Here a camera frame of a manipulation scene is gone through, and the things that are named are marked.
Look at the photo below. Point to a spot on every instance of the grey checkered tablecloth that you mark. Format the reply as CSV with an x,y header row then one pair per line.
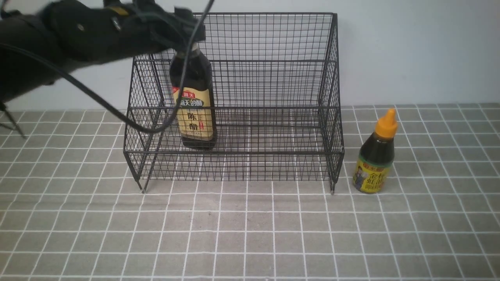
x,y
71,211

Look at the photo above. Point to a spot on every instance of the dark vinegar bottle gold cap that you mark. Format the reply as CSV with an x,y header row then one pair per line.
x,y
192,81

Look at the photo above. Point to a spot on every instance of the black wire mesh rack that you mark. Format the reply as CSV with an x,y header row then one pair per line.
x,y
277,104

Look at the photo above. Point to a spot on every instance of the small sauce bottle orange cap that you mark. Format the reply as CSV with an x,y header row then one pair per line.
x,y
376,155

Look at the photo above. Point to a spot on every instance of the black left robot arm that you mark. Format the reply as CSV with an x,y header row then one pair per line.
x,y
26,46

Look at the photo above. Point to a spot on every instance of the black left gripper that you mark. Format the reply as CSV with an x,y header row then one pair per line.
x,y
119,30

